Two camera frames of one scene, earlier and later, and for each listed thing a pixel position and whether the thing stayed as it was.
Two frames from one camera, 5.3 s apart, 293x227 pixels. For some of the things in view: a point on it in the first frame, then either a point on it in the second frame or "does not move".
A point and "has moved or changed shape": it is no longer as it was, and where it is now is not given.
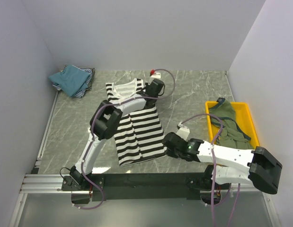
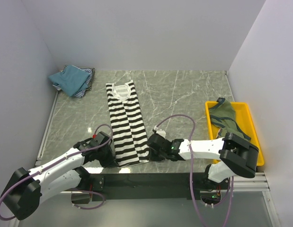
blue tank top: (71, 81) does not move
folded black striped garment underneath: (88, 82) does not move
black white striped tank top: (140, 136) has moved or changed shape
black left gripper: (146, 85) → (110, 161)
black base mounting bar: (145, 187) does not move
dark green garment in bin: (232, 136) does not move
